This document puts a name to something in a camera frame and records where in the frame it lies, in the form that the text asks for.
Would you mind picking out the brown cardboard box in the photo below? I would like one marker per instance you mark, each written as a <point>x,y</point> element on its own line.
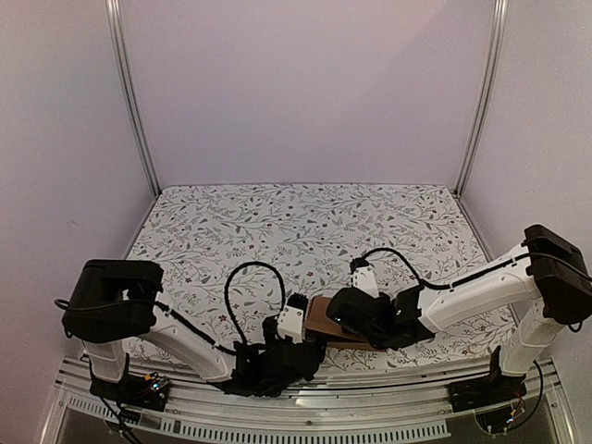
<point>318,326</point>

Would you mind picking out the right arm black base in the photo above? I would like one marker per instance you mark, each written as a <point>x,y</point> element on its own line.
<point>493,388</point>

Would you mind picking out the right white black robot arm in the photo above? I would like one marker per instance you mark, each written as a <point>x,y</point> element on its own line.
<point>544,269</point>

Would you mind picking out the floral patterned table mat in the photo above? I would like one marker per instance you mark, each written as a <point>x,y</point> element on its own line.
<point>229,252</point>

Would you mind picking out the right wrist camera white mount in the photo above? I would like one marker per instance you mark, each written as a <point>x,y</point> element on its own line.
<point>363,277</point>

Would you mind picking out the aluminium front rail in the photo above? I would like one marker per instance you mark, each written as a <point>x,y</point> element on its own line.
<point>408,405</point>

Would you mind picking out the left aluminium frame post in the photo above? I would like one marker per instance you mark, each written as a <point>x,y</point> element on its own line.
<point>116,28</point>

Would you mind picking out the aluminium frame post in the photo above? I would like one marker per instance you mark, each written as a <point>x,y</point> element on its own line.
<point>494,48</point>
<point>116,28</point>

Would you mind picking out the right aluminium frame post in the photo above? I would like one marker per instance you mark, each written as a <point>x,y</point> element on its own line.
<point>494,48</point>

